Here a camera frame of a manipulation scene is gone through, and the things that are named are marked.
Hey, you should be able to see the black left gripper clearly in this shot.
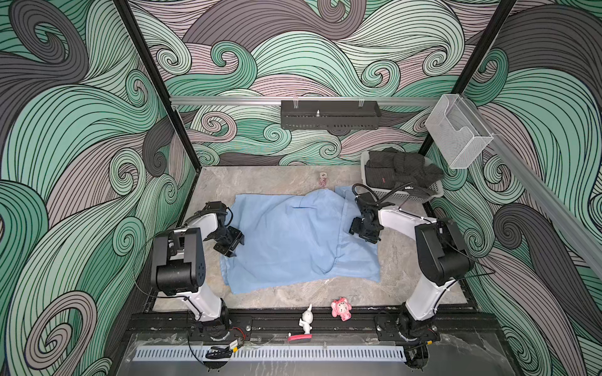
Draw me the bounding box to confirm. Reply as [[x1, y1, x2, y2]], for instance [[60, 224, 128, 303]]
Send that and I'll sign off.
[[209, 226, 242, 258]]

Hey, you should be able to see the light blue long sleeve shirt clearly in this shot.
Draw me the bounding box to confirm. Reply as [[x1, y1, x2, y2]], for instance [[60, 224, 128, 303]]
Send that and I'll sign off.
[[220, 186, 381, 295]]

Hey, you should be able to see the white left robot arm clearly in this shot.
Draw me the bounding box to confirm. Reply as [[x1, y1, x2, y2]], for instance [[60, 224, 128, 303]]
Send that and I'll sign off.
[[150, 201, 245, 336]]

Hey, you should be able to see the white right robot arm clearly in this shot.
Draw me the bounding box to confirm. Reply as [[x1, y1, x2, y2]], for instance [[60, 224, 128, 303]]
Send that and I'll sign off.
[[349, 183, 478, 338]]

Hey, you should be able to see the white plastic laundry basket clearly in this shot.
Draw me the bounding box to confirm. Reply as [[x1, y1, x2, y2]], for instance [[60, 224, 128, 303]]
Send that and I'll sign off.
[[361, 148, 444, 205]]

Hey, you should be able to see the dark grey folded shirt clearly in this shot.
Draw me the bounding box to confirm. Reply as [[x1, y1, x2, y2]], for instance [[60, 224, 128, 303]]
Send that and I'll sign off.
[[365, 148, 444, 190]]

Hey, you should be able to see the small pink patterned cup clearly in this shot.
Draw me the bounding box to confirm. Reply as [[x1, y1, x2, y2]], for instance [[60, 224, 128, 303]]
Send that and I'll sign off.
[[318, 172, 329, 189]]

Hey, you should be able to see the pink pig toy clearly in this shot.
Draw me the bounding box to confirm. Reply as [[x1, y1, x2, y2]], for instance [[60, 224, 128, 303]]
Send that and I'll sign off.
[[331, 297, 352, 322]]

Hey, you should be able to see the white figurine toy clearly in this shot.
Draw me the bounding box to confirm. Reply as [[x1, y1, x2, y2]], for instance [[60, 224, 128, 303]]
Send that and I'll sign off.
[[299, 305, 314, 334]]

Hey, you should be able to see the pink flat stick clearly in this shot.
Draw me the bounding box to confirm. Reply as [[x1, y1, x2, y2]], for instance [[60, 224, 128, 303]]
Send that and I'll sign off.
[[287, 334, 313, 343]]

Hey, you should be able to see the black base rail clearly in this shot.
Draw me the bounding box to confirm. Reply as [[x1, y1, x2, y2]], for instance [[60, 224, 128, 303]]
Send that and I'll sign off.
[[126, 305, 499, 344]]

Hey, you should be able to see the clear plastic wall bin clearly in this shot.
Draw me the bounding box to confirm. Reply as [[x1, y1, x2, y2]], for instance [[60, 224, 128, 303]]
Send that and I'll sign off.
[[425, 94, 493, 169]]

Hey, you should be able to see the black perforated wall tray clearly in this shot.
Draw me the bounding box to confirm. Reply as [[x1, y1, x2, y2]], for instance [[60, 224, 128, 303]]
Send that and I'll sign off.
[[280, 100, 383, 133]]

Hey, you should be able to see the white slotted cable duct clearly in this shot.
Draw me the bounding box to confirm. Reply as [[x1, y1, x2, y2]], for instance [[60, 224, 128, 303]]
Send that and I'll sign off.
[[133, 345, 406, 363]]

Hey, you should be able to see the aluminium back rail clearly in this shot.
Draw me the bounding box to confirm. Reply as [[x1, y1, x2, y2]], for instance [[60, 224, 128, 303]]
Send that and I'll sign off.
[[170, 96, 441, 108]]

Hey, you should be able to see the aluminium rail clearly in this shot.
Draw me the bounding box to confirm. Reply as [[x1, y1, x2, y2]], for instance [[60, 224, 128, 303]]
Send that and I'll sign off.
[[468, 102, 601, 275], [170, 96, 441, 108]]

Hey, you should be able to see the aluminium right rail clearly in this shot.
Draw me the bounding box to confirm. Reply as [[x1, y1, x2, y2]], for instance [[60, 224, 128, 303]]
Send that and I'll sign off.
[[468, 102, 601, 275]]

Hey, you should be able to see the black right corner post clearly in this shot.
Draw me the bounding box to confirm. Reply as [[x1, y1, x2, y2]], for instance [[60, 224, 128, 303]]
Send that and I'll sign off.
[[417, 0, 518, 156]]

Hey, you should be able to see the black corner frame post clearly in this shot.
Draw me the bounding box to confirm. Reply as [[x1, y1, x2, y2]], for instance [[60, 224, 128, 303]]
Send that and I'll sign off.
[[114, 0, 202, 173]]

